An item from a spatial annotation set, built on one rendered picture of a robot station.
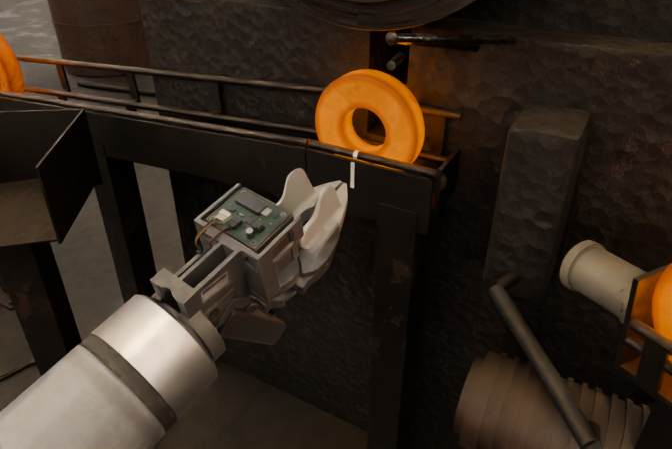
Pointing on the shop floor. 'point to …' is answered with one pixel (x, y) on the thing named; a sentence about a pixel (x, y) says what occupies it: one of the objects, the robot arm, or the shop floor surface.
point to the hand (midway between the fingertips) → (336, 197)
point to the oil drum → (96, 4)
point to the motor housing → (535, 410)
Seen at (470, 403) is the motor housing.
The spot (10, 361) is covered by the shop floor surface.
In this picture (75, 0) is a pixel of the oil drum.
